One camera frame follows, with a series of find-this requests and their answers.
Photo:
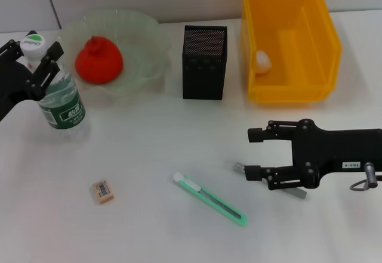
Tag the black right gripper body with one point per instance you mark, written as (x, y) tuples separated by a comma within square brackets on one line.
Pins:
[(337, 149)]

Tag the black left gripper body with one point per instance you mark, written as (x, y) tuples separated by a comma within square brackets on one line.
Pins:
[(12, 87)]

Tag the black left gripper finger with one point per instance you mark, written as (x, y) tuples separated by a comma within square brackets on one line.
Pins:
[(49, 63), (10, 51)]

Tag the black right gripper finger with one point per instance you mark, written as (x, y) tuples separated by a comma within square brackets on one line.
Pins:
[(256, 134), (253, 173)]

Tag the clear green-label water bottle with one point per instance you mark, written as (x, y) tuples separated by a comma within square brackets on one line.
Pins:
[(64, 108)]

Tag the red-orange fruit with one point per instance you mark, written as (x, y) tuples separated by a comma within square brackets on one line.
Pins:
[(98, 63)]

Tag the green utility knife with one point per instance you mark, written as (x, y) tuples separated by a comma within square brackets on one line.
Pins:
[(209, 197)]

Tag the white paper ball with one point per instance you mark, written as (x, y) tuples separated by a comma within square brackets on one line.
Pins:
[(263, 63)]

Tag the grey marker pen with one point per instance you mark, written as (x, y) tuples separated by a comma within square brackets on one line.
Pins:
[(298, 193)]

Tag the black mesh pen holder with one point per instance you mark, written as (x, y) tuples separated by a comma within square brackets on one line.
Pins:
[(204, 66)]

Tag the pale green glass fruit plate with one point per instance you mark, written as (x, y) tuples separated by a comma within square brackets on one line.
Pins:
[(143, 51)]

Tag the beige eraser with barcode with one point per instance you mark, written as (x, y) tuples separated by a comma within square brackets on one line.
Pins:
[(103, 192)]

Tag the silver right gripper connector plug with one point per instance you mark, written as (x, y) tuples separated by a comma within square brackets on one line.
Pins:
[(370, 175)]

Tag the yellow plastic bin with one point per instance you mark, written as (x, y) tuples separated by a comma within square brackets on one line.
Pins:
[(298, 21)]

